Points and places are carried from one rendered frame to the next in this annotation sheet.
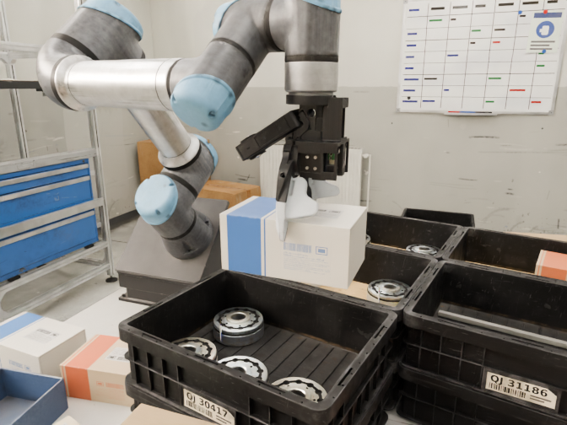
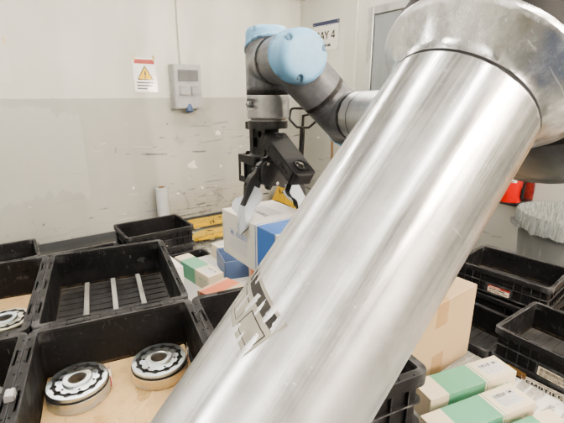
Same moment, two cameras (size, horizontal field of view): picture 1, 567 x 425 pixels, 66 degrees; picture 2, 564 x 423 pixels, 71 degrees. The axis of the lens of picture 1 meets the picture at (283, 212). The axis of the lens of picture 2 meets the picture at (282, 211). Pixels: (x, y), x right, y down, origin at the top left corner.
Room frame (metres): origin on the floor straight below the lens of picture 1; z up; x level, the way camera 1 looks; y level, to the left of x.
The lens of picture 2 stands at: (1.24, 0.38, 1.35)
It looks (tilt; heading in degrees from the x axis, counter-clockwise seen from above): 16 degrees down; 214
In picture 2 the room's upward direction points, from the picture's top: straight up
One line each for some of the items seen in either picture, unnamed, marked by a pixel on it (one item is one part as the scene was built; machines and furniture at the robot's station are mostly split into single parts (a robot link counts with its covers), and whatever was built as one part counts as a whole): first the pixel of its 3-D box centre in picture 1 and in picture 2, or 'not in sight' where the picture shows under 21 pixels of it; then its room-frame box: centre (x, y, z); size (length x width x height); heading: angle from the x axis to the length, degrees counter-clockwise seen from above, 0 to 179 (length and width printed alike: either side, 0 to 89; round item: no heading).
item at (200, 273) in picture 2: not in sight; (198, 271); (0.30, -0.60, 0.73); 0.24 x 0.06 x 0.06; 76
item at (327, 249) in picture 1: (294, 237); (275, 237); (0.65, -0.02, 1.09); 0.20 x 0.12 x 0.09; 69
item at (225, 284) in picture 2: not in sight; (229, 302); (0.42, -0.35, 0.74); 0.16 x 0.12 x 0.07; 83
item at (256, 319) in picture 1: (238, 320); not in sight; (0.80, 0.09, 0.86); 0.10 x 0.10 x 0.01
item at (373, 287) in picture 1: (389, 289); (77, 381); (0.94, -0.25, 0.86); 0.10 x 0.10 x 0.01
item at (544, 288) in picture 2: not in sight; (504, 309); (-0.74, 0.34, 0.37); 0.42 x 0.34 x 0.46; 69
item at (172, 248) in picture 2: not in sight; (156, 259); (-0.23, -1.52, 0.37); 0.40 x 0.30 x 0.45; 159
